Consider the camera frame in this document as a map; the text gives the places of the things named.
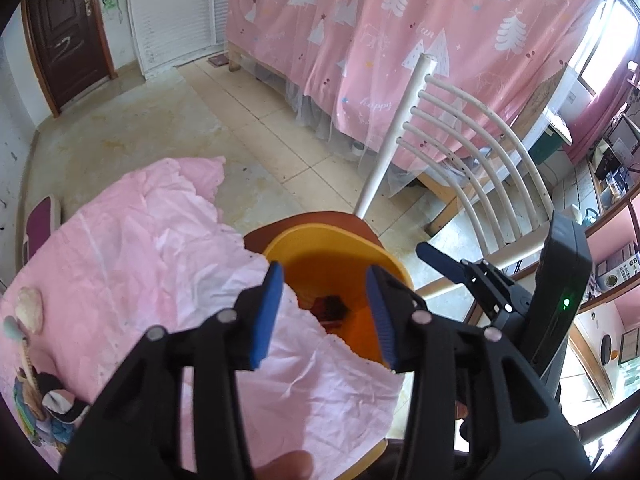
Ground black white sock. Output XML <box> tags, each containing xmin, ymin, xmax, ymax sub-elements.
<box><xmin>36</xmin><ymin>373</ymin><xmax>90</xmax><ymax>424</ymax></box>

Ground left hand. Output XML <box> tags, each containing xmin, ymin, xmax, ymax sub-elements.
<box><xmin>254</xmin><ymin>451</ymin><xmax>314</xmax><ymax>480</ymax></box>

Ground wooden desk shelves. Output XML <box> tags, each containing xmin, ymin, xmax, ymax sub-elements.
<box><xmin>564</xmin><ymin>58</ymin><xmax>640</xmax><ymax>411</ymax></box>

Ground pink bed sheet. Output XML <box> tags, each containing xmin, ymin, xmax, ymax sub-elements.
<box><xmin>1</xmin><ymin>157</ymin><xmax>402</xmax><ymax>479</ymax></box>

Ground orange plastic basin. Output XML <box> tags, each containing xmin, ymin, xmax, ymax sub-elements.
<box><xmin>239</xmin><ymin>211</ymin><xmax>411</xmax><ymax>479</ymax></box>

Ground grey-blue plastic funnel cup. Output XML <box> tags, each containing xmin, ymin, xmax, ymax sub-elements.
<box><xmin>2</xmin><ymin>315</ymin><xmax>27</xmax><ymax>342</ymax></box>

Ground purple white floor scale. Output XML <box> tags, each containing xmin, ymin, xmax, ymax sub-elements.
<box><xmin>22</xmin><ymin>195</ymin><xmax>62</xmax><ymax>264</ymax></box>

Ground pink tree-print curtain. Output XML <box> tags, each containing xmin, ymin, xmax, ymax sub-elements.
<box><xmin>227</xmin><ymin>0</ymin><xmax>600</xmax><ymax>151</ymax></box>

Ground white louvered wardrobe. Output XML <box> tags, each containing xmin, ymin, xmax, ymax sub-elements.
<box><xmin>127</xmin><ymin>0</ymin><xmax>222</xmax><ymax>79</ymax></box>

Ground dark brown door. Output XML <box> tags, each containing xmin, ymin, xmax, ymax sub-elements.
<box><xmin>22</xmin><ymin>0</ymin><xmax>117</xmax><ymax>116</ymax></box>

